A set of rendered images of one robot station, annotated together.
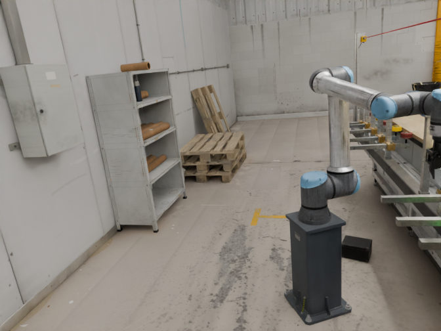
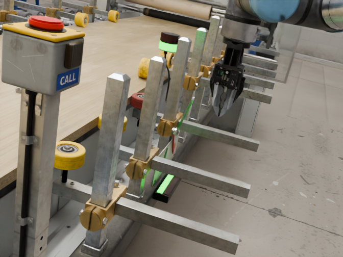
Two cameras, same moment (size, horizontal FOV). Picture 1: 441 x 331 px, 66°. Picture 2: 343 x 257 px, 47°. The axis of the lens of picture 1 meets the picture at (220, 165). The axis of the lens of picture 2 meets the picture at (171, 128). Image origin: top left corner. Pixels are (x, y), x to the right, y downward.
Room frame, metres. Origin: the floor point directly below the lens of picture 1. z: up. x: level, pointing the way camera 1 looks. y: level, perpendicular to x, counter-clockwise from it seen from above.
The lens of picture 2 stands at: (2.25, -0.97, 1.31)
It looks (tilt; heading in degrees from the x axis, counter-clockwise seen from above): 21 degrees down; 180
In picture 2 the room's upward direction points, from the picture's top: 12 degrees clockwise
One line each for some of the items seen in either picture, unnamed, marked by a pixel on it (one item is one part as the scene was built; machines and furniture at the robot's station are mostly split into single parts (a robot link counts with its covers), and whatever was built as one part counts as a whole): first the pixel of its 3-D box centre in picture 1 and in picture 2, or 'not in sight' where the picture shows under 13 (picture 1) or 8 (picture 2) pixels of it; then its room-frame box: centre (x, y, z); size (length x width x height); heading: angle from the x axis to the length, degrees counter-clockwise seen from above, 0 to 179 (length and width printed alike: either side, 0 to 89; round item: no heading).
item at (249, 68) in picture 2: not in sight; (226, 62); (0.27, -0.76, 0.95); 0.50 x 0.04 x 0.04; 78
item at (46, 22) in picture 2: not in sight; (46, 26); (1.77, -1.14, 1.22); 0.04 x 0.04 x 0.02
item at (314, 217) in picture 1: (314, 210); not in sight; (1.83, -0.52, 0.65); 0.19 x 0.19 x 0.10
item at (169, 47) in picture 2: not in sight; (168, 46); (1.02, -1.02, 1.10); 0.06 x 0.06 x 0.02
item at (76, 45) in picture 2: not in sight; (73, 54); (1.78, -1.10, 1.20); 0.03 x 0.01 x 0.03; 168
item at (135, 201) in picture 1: (144, 146); not in sight; (3.54, 0.79, 0.78); 0.90 x 0.45 x 1.55; 164
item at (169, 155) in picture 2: not in sight; (167, 156); (1.07, -0.96, 0.75); 0.26 x 0.01 x 0.10; 168
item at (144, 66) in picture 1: (135, 67); not in sight; (3.65, 0.77, 1.59); 0.30 x 0.08 x 0.08; 74
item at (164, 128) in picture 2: not in sight; (169, 123); (1.01, -0.97, 0.85); 0.14 x 0.06 x 0.05; 168
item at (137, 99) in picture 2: not in sight; (141, 110); (0.97, -1.08, 0.85); 0.08 x 0.08 x 0.11
